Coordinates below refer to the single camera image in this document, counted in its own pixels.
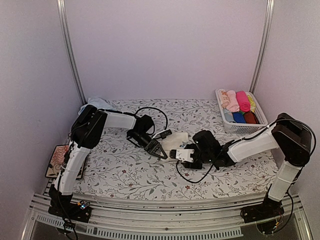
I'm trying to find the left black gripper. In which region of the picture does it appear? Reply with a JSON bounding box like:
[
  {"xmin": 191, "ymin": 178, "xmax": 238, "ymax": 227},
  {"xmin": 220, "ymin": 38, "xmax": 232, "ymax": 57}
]
[{"xmin": 129, "ymin": 130, "xmax": 167, "ymax": 160}]

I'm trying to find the cream white towel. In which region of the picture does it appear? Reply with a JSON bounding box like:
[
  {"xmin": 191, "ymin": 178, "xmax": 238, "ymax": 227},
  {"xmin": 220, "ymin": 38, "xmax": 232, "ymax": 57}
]
[{"xmin": 161, "ymin": 132, "xmax": 189, "ymax": 155}]

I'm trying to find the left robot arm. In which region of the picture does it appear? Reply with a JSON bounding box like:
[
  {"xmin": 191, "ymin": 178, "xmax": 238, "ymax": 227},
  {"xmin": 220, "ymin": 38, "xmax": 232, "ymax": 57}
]
[{"xmin": 49, "ymin": 104, "xmax": 168, "ymax": 217}]

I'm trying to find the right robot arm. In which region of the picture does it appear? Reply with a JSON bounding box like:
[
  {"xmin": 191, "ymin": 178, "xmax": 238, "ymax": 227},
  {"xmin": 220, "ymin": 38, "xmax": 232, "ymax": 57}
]
[{"xmin": 174, "ymin": 113, "xmax": 316, "ymax": 223}]

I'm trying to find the light blue rolled towel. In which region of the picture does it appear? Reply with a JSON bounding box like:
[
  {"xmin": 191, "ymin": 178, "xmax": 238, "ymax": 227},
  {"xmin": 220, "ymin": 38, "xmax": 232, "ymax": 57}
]
[{"xmin": 223, "ymin": 108, "xmax": 235, "ymax": 123}]

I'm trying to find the white plastic basket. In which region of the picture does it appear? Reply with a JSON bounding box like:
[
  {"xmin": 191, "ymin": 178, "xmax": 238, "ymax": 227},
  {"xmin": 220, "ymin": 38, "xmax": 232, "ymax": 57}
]
[{"xmin": 215, "ymin": 89, "xmax": 268, "ymax": 134}]

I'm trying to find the light pink rolled towel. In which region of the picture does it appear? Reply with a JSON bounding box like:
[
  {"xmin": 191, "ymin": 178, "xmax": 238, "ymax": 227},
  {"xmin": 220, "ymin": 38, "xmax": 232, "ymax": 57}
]
[{"xmin": 226, "ymin": 90, "xmax": 240, "ymax": 113}]

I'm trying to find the cream printed rolled towel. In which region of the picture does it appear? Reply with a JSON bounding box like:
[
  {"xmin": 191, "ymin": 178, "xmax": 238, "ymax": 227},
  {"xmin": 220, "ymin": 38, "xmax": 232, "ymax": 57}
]
[{"xmin": 218, "ymin": 89, "xmax": 230, "ymax": 109}]

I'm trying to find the dark red rolled towel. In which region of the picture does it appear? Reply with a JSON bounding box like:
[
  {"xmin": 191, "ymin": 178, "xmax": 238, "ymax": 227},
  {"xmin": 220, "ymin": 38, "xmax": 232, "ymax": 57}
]
[{"xmin": 243, "ymin": 111, "xmax": 259, "ymax": 124}]

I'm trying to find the hot pink rolled towel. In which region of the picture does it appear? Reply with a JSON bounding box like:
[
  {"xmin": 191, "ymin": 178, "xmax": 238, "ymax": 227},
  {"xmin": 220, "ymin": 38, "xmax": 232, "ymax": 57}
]
[{"xmin": 236, "ymin": 91, "xmax": 251, "ymax": 112}]

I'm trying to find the yellow rolled towel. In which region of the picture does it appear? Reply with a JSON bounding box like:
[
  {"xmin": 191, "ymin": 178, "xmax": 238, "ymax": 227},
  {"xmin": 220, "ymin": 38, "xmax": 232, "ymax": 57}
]
[{"xmin": 247, "ymin": 94, "xmax": 257, "ymax": 113}]

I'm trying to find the light blue crumpled cloth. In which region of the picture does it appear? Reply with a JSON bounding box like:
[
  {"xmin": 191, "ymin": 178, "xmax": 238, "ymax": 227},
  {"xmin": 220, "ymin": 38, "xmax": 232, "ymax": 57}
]
[{"xmin": 77, "ymin": 97, "xmax": 115, "ymax": 115}]

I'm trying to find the pink patterned cupcake liner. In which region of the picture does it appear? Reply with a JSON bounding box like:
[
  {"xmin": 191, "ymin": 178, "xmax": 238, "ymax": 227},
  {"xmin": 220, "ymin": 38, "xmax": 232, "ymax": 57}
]
[{"xmin": 50, "ymin": 144, "xmax": 69, "ymax": 170}]

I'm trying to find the floral square plate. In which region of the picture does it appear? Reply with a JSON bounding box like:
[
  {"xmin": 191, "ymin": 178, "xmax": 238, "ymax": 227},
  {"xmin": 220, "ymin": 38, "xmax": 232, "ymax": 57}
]
[{"xmin": 45, "ymin": 144, "xmax": 69, "ymax": 179}]

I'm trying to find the left black braided cable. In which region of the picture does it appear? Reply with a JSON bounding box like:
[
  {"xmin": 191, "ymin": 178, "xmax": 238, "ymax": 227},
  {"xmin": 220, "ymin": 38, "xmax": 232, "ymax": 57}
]
[{"xmin": 133, "ymin": 106, "xmax": 169, "ymax": 136}]

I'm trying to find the front aluminium rail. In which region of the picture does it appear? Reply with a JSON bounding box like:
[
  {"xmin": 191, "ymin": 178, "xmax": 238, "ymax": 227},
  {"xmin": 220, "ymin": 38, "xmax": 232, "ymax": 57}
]
[{"xmin": 22, "ymin": 193, "xmax": 316, "ymax": 240}]

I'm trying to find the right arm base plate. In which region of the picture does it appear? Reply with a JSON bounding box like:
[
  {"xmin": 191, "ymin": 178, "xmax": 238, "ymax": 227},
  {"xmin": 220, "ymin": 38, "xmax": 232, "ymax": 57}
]
[{"xmin": 240, "ymin": 200, "xmax": 285, "ymax": 223}]

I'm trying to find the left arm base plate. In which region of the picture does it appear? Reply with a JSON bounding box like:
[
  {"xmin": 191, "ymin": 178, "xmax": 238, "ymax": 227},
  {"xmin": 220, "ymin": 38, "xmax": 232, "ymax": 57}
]
[{"xmin": 48, "ymin": 200, "xmax": 93, "ymax": 223}]

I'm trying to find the right aluminium frame post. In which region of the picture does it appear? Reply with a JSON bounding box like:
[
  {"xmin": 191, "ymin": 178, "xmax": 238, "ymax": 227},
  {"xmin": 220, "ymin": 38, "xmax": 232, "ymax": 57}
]
[{"xmin": 249, "ymin": 0, "xmax": 275, "ymax": 94}]

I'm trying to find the aluminium frame post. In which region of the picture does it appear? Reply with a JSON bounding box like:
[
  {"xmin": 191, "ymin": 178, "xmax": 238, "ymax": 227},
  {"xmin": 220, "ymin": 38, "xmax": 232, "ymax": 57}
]
[
  {"xmin": 56, "ymin": 0, "xmax": 87, "ymax": 105},
  {"xmin": 249, "ymin": 0, "xmax": 275, "ymax": 94}
]

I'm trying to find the left aluminium frame post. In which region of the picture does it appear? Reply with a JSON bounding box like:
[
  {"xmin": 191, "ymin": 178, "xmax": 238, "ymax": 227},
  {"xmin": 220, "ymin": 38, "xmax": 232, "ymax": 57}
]
[{"xmin": 56, "ymin": 0, "xmax": 87, "ymax": 105}]

